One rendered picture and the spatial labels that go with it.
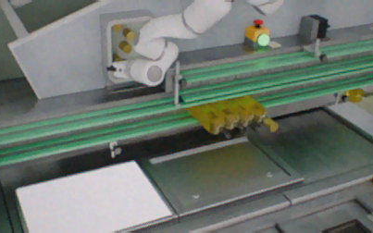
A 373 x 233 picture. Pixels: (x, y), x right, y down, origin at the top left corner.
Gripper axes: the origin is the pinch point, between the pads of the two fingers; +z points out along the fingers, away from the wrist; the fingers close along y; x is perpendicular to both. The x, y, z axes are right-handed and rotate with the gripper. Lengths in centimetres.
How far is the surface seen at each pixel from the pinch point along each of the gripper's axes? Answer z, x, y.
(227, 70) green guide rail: -12.1, -6.0, 36.3
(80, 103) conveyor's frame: 2.4, -11.5, -15.0
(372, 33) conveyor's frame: -10, -1, 114
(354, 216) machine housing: -59, -50, 51
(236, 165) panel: -25, -37, 30
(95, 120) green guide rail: -7.7, -16.0, -13.4
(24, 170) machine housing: 7.4, -32.5, -35.9
